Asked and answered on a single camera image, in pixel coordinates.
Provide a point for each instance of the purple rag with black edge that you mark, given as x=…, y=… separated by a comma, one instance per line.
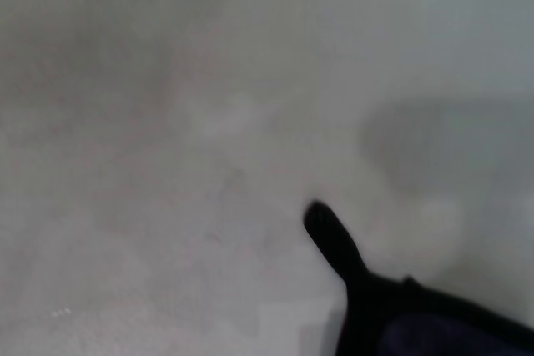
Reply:
x=363, y=310

